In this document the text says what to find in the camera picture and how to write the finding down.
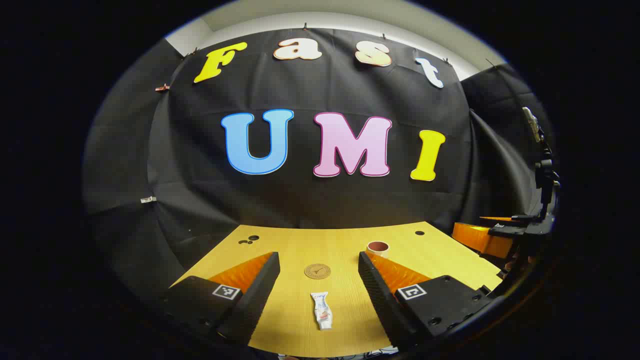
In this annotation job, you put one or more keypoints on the black backdrop cloth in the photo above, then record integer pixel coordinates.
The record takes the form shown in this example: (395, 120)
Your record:
(300, 200)

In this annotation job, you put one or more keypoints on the white toothpaste tube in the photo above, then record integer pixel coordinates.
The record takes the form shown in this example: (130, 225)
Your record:
(322, 312)

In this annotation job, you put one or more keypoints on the white cloth clip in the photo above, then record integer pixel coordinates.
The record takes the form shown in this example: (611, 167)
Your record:
(148, 199)

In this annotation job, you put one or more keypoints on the wooden desktop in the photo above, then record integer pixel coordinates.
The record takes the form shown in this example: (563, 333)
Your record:
(300, 250)

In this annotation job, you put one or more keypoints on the round cork coaster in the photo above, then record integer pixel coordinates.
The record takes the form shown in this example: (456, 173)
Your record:
(317, 271)

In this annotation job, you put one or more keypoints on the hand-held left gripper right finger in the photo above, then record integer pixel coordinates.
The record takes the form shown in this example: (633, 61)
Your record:
(375, 295)

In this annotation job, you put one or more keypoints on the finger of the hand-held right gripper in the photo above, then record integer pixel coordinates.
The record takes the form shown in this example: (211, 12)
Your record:
(495, 219)
(480, 240)

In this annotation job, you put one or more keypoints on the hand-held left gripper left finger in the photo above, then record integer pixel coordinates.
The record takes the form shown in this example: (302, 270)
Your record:
(260, 290)

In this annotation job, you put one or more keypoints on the orange cloth clip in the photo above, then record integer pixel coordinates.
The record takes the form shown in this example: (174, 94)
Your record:
(162, 88)

